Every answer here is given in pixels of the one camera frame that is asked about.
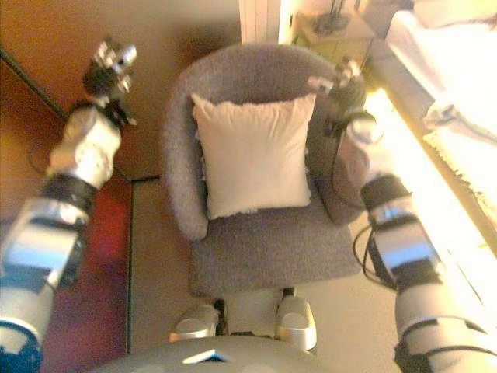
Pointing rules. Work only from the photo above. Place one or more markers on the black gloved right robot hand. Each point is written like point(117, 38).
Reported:
point(347, 97)

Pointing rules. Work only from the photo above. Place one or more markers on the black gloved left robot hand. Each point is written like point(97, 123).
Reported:
point(108, 77)

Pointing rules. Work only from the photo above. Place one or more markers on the white cloth towel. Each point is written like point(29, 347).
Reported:
point(252, 155)

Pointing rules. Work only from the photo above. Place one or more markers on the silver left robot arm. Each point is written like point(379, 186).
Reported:
point(85, 151)

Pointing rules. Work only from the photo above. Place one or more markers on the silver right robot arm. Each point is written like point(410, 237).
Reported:
point(407, 252)

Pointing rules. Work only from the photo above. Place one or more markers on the beige wooden nightstand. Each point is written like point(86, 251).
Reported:
point(341, 39)

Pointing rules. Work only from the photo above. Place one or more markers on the beige upholstered bed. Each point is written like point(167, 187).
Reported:
point(446, 50)

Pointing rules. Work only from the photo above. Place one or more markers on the beige folded bed blanket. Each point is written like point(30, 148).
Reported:
point(466, 128)

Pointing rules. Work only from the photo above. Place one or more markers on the white bed pillow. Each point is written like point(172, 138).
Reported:
point(454, 11)

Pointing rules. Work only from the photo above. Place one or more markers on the red-brown wooden cabinet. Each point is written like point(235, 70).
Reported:
point(97, 252)

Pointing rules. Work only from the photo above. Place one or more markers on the grey fabric armchair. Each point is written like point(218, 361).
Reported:
point(268, 256)

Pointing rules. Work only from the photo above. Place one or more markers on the grey robot torso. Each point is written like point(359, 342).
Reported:
point(217, 359)

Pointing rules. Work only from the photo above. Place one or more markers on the white door frame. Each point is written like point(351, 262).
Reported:
point(258, 19)

